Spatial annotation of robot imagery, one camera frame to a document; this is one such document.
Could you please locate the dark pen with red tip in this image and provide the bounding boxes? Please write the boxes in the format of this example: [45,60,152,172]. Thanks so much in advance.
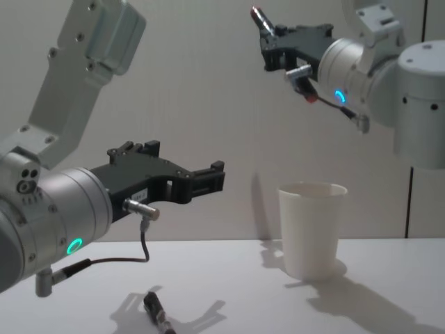
[250,6,277,36]

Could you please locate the white table cloth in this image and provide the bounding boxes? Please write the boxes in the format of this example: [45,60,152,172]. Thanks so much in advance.
[0,237,445,334]

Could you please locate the white paper cup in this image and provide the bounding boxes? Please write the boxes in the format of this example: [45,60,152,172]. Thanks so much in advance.
[277,181,349,281]

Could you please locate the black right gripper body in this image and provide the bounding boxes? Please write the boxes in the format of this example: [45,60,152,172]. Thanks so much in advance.
[261,23,334,81]

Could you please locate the dark right gripper cable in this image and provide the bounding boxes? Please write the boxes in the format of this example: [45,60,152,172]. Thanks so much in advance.
[285,63,370,134]

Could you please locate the dark gripper cable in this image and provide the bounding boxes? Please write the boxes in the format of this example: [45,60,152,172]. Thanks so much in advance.
[285,63,370,134]
[51,198,161,281]

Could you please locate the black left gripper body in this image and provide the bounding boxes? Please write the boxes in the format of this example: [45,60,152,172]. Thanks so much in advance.
[90,157,195,224]

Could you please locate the dark left gripper cable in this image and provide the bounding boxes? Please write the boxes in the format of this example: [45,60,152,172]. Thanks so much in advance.
[51,198,161,281]

